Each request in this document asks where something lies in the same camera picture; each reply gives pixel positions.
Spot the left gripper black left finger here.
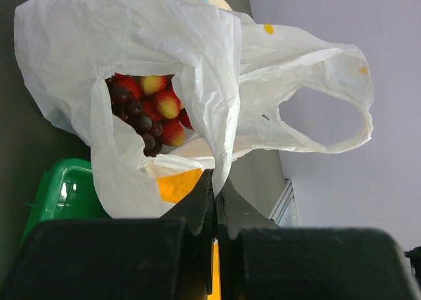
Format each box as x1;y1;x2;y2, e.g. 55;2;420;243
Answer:
1;170;214;299

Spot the dark red grape bunch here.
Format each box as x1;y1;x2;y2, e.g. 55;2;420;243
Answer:
105;74;162;157

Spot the round pastel plate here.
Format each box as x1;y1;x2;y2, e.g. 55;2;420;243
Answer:
200;0;232;11

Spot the white printed plastic bag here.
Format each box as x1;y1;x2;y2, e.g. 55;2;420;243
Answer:
13;0;375;219

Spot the green plastic tray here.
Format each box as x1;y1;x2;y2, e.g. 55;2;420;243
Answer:
21;158;109;241

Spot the orange t-shirt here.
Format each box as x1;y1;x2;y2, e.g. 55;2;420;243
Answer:
157;169;221;299

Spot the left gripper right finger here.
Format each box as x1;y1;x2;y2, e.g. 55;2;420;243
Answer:
215;182;420;299

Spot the red cherry bunch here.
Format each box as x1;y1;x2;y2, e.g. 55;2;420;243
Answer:
132;74;193;147

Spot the aluminium frame rail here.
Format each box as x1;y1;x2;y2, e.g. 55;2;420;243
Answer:
268;179;299;228

